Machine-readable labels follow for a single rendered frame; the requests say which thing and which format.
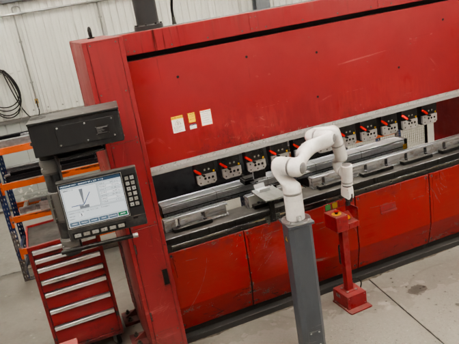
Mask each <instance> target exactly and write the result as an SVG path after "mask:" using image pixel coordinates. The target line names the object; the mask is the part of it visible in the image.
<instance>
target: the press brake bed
mask: <svg viewBox="0 0 459 344"><path fill-rule="evenodd" d="M353 191H354V198H353V201H350V204H352V205H354V206H356V207H358V213H359V226H357V227H354V228H351V229H348V242H349V249H350V262H351V270H352V277H353V278H354V277H356V278H360V279H361V281H362V280H364V279H366V278H369V277H371V276H375V275H377V274H381V273H383V272H386V271H388V270H392V269H394V268H398V267H400V266H404V265H406V264H408V263H412V262H414V261H416V260H419V259H422V258H424V257H428V256H430V255H433V254H436V253H439V252H441V251H443V250H447V249H449V248H453V247H455V246H459V158H455V159H452V160H448V161H445V162H442V163H439V164H435V165H432V166H429V167H426V168H422V169H419V170H416V171H412V172H410V173H405V174H403V175H399V176H396V177H392V178H389V179H387V180H383V181H380V182H376V183H373V184H369V185H367V186H362V187H360V188H355V189H353ZM343 198H344V197H343V196H341V193H339V194H337V195H333V196H330V197H327V198H323V199H320V200H317V201H313V202H310V203H306V204H304V211H305V213H306V214H309V215H310V216H311V219H312V220H314V222H315V223H314V224H312V231H313V237H314V248H315V254H316V265H317V271H318V282H319V288H320V295H324V294H326V293H329V292H332V291H333V288H334V287H336V286H338V285H341V284H344V280H343V274H342V265H341V264H340V263H339V253H338V245H339V235H338V233H336V232H334V231H332V230H330V229H328V228H326V227H325V221H324V208H323V205H326V204H328V203H332V202H334V201H338V200H340V199H343ZM394 201H395V206H396V207H397V210H394V211H392V212H388V213H386V214H381V213H380V206H381V205H385V204H388V203H391V202H394ZM283 216H286V211H285V210H284V211H281V212H277V213H276V217H277V221H274V222H271V218H270V215H268V216H263V217H261V218H256V219H254V220H250V221H247V222H245V223H240V224H238V225H234V226H231V227H227V228H224V229H221V230H218V231H214V232H211V233H207V234H204V235H201V236H198V237H195V238H191V239H188V240H185V241H181V242H178V243H175V244H171V245H169V246H167V250H168V253H169V259H170V263H171V269H172V272H173V279H174V282H175V286H176V291H177V295H178V301H179V305H180V311H181V314H182V320H183V324H184V330H185V333H186V339H187V343H188V344H189V343H192V342H194V341H197V340H199V339H202V338H205V337H207V336H210V335H213V334H216V333H218V332H221V331H224V330H227V329H230V328H233V327H235V326H239V325H241V324H244V323H247V322H249V321H252V320H254V319H257V318H260V317H263V316H265V315H268V314H271V313H274V312H276V311H280V310H282V309H285V308H288V307H289V306H293V301H292V292H291V286H290V277H289V272H288V262H287V257H286V248H285V242H284V237H283V228H282V224H281V223H280V222H279V218H283Z"/></svg>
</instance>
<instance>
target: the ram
mask: <svg viewBox="0 0 459 344"><path fill-rule="evenodd" d="M128 67H129V71H130V77H131V81H132V84H133V90H134V94H135V100H136V103H137V109H138V113H139V119H140V122H141V128H142V132H143V137H144V141H145V147H146V151H147V155H148V160H149V164H150V168H152V167H157V166H161V165H164V164H168V163H171V162H176V161H179V160H184V159H187V158H192V157H195V156H200V155H203V154H208V153H211V152H216V151H219V150H222V149H227V148H230V147H235V146H238V145H243V144H246V143H251V142H254V141H259V140H262V139H267V138H270V137H275V136H278V135H281V134H285V133H289V132H294V131H297V130H302V129H305V128H310V127H312V126H317V125H320V124H325V123H329V122H332V121H337V120H339V119H344V118H347V117H352V116H355V115H360V114H364V113H368V112H371V111H376V110H379V109H384V108H387V107H390V106H395V105H398V104H403V103H406V102H411V101H414V100H419V99H422V98H427V97H430V96H435V95H438V94H443V93H446V92H449V91H454V90H457V89H459V0H444V1H437V2H433V3H427V4H423V5H416V6H412V7H408V8H402V9H398V10H391V11H387V12H381V13H376V14H370V15H366V16H359V17H355V18H349V19H345V20H338V21H334V22H330V23H323V24H319V25H313V26H309V27H302V28H298V29H292V30H287V31H281V32H277V33H270V34H266V35H260V36H256V37H252V38H245V39H241V40H234V41H231V42H224V43H220V44H213V45H210V46H203V47H199V48H192V49H188V50H185V51H178V52H174V53H167V54H163V55H157V56H153V57H146V58H142V59H136V60H132V61H128ZM458 96H459V93H457V94H453V95H450V96H445V97H442V98H437V99H434V100H429V101H426V102H421V103H418V104H414V105H410V106H405V107H402V108H399V109H395V110H392V111H387V112H384V113H379V114H375V115H371V116H368V117H363V118H360V119H356V120H352V121H347V122H344V123H341V124H336V125H334V126H337V127H338V128H340V127H343V126H347V125H350V124H355V123H359V122H362V121H366V120H369V119H374V118H377V117H382V116H385V115H390V114H393V113H397V112H400V111H405V110H409V109H413V108H416V107H419V106H424V105H427V104H432V103H435V102H440V101H442V100H447V99H450V98H455V97H458ZM206 109H210V110H211V113H212V121H213V124H210V125H207V126H202V125H201V118H200V114H199V111H202V110H206ZM193 112H194V113H195V120H196V121H194V122H191V123H189V118H188V114H187V113H193ZM179 115H182V116H183V120H184V127H185V131H182V132H177V133H173V126H172V122H171V117H175V116H179ZM191 124H197V128H194V129H190V125H191ZM304 136H305V133H302V134H297V135H294V136H291V137H286V138H283V139H278V140H275V141H271V142H267V143H263V144H259V145H254V146H252V147H247V148H244V149H239V150H236V151H233V152H228V153H225V154H220V155H217V156H213V157H209V158H204V159H201V160H196V161H193V162H189V163H186V164H181V165H178V166H174V167H170V168H167V169H162V170H159V171H154V172H151V174H152V176H155V175H159V174H162V173H167V172H170V171H175V170H178V169H183V168H186V167H190V166H193V165H197V164H201V163H204V162H209V161H212V160H217V159H220V158H224V157H228V156H233V155H236V154H240V153H243V152H248V151H251V150H254V149H259V148H262V147H267V146H269V145H274V144H278V143H283V142H285V141H290V140H293V139H298V138H301V137H304Z"/></svg>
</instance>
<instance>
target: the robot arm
mask: <svg viewBox="0 0 459 344"><path fill-rule="evenodd" d="M305 140H306V142H304V143H303V144H302V145H301V146H300V147H299V148H298V149H297V151H296V158H292V157H283V156H279V157H276V158H274V159H273V161H272V162H271V171H272V173H273V175H274V176H275V178H276V179H277V181H278V182H279V183H280V184H281V186H282V189H283V198H284V203H285V209H286V216H283V218H282V219H281V222H282V223H283V224H284V225H287V226H299V225H304V224H306V223H308V222H309V221H310V220H311V216H310V215H309V214H306V213H305V211H304V205H303V194H302V188H301V184H300V183H299V182H298V181H296V180H295V179H294V178H293V177H300V176H302V175H304V174H305V172H306V169H307V162H308V160H309V159H310V158H311V157H312V156H313V155H314V154H315V153H316V152H319V151H321V150H324V149H326V148H329V147H330V146H331V147H332V150H333V153H334V156H335V157H334V159H333V160H332V165H333V169H334V172H335V173H336V174H338V175H339V176H340V177H341V182H342V186H341V196H343V197H344V198H345V201H346V205H347V206H349V205H350V201H353V198H354V191H353V187H352V185H353V176H352V164H350V163H347V162H346V163H343V164H342V162H344V161H346V160H347V157H348V155H347V152H346V148H345V145H344V141H343V138H342V134H341V132H340V130H339V128H338V127H337V126H334V125H330V126H323V127H317V128H312V129H309V130H308V131H307V132H306V133H305Z"/></svg>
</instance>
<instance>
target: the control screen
mask: <svg viewBox="0 0 459 344"><path fill-rule="evenodd" d="M59 191H60V194H61V198H62V201H63V205H64V209H65V212H66V216H67V219H68V224H69V227H70V228H73V227H78V226H82V225H87V224H91V223H96V222H99V221H103V220H108V219H112V218H117V217H120V216H125V215H129V213H128V208H127V204H126V199H125V195H124V190H123V186H122V181H121V178H120V174H119V173H118V174H115V175H109V176H105V177H99V178H96V179H92V180H87V181H83V182H77V183H74V184H68V185H65V186H59ZM83 212H84V214H85V216H82V217H79V214H80V213H83Z"/></svg>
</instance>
